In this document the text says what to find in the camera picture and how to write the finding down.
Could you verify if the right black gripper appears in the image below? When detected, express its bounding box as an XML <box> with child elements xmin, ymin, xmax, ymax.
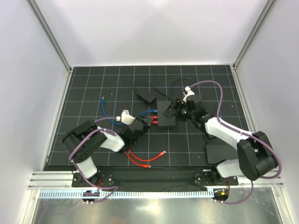
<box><xmin>163</xmin><ymin>98</ymin><xmax>195</xmax><ymax>122</ymax></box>

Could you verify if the black network switch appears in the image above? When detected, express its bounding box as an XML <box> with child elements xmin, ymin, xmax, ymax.
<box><xmin>157</xmin><ymin>100</ymin><xmax>177</xmax><ymax>127</ymax></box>

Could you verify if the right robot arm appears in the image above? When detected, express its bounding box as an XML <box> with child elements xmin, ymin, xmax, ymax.
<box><xmin>163</xmin><ymin>97</ymin><xmax>282</xmax><ymax>185</ymax></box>

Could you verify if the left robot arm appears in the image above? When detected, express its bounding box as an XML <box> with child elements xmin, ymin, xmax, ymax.
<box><xmin>62</xmin><ymin>111</ymin><xmax>155</xmax><ymax>187</ymax></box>

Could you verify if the black grid mat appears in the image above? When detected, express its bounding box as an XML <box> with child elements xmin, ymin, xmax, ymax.
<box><xmin>45</xmin><ymin>65</ymin><xmax>249</xmax><ymax>171</ymax></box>

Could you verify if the black power adapter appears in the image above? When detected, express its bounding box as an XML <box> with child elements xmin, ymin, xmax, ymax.
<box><xmin>136</xmin><ymin>91</ymin><xmax>157</xmax><ymax>105</ymax></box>

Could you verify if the black flat block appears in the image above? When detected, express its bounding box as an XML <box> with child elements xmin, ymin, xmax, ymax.
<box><xmin>206</xmin><ymin>145</ymin><xmax>238</xmax><ymax>164</ymax></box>

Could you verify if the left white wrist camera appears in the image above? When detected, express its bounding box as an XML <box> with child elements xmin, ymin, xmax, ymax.
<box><xmin>116</xmin><ymin>110</ymin><xmax>135</xmax><ymax>125</ymax></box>

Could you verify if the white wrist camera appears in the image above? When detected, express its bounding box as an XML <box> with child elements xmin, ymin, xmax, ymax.
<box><xmin>116</xmin><ymin>110</ymin><xmax>135</xmax><ymax>125</ymax></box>
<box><xmin>182</xmin><ymin>86</ymin><xmax>195</xmax><ymax>103</ymax></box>

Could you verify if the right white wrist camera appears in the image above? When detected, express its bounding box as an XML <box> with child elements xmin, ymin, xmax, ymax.
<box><xmin>182</xmin><ymin>86</ymin><xmax>195</xmax><ymax>103</ymax></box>

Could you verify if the black power cord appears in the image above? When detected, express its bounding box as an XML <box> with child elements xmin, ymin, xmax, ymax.
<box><xmin>132</xmin><ymin>78</ymin><xmax>194</xmax><ymax>101</ymax></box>

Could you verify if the blue ethernet cable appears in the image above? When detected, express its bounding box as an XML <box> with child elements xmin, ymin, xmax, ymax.
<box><xmin>101</xmin><ymin>96</ymin><xmax>157</xmax><ymax>126</ymax></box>

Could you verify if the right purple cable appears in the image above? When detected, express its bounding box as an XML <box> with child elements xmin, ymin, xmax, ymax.
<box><xmin>189</xmin><ymin>80</ymin><xmax>283</xmax><ymax>205</ymax></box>

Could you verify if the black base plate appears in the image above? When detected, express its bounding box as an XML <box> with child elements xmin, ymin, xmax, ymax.
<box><xmin>71</xmin><ymin>166</ymin><xmax>239</xmax><ymax>188</ymax></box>

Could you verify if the aluminium front rail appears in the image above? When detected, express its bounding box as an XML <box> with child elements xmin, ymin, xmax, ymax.
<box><xmin>28</xmin><ymin>171</ymin><xmax>284</xmax><ymax>190</ymax></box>

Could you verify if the white slotted cable duct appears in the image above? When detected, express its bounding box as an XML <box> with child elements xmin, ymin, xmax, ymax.
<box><xmin>38</xmin><ymin>189</ymin><xmax>214</xmax><ymax>200</ymax></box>

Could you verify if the right aluminium frame post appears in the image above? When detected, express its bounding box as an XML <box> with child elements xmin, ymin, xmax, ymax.
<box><xmin>233</xmin><ymin>0</ymin><xmax>277</xmax><ymax>70</ymax></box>

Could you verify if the aluminium frame post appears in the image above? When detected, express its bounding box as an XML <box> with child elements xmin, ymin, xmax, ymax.
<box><xmin>233</xmin><ymin>0</ymin><xmax>277</xmax><ymax>70</ymax></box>
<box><xmin>26</xmin><ymin>0</ymin><xmax>72</xmax><ymax>73</ymax></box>

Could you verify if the left aluminium frame post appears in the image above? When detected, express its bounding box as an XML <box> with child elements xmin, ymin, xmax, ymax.
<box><xmin>26</xmin><ymin>0</ymin><xmax>72</xmax><ymax>73</ymax></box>

